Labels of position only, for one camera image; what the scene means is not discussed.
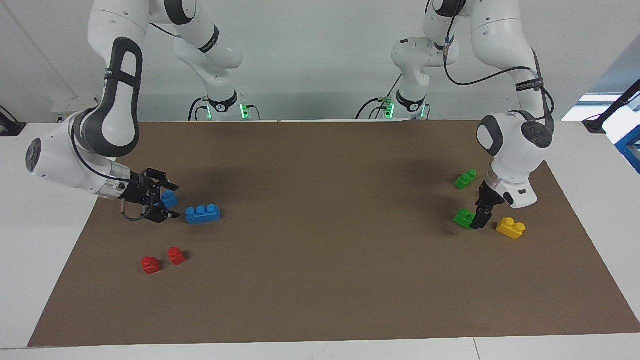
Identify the black left base cable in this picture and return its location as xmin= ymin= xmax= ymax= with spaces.
xmin=355 ymin=97 xmax=396 ymax=120

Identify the yellow two-stud toy brick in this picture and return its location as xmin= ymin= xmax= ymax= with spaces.
xmin=495 ymin=216 xmax=527 ymax=241

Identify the black base cable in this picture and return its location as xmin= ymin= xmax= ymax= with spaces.
xmin=188 ymin=97 xmax=209 ymax=122
xmin=355 ymin=97 xmax=396 ymax=120

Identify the green two-stud toy brick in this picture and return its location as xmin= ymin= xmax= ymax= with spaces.
xmin=452 ymin=207 xmax=478 ymax=231
xmin=454 ymin=169 xmax=478 ymax=190

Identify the white power box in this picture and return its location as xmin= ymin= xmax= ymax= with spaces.
xmin=51 ymin=97 xmax=103 ymax=123

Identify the black right base cable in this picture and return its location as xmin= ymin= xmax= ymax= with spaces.
xmin=188 ymin=97 xmax=209 ymax=122

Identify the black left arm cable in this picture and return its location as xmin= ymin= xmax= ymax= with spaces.
xmin=443 ymin=0 xmax=556 ymax=135

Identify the black table clamp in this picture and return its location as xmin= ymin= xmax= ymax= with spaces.
xmin=0 ymin=106 xmax=27 ymax=137

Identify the blue metal frame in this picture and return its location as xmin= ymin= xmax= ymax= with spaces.
xmin=614 ymin=107 xmax=640 ymax=175

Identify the brown paper table mat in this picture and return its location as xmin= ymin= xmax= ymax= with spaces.
xmin=27 ymin=119 xmax=640 ymax=348

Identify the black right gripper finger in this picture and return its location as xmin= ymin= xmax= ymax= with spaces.
xmin=143 ymin=169 xmax=181 ymax=194
xmin=148 ymin=205 xmax=181 ymax=224

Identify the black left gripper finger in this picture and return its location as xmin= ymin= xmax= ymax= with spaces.
xmin=470 ymin=204 xmax=493 ymax=231

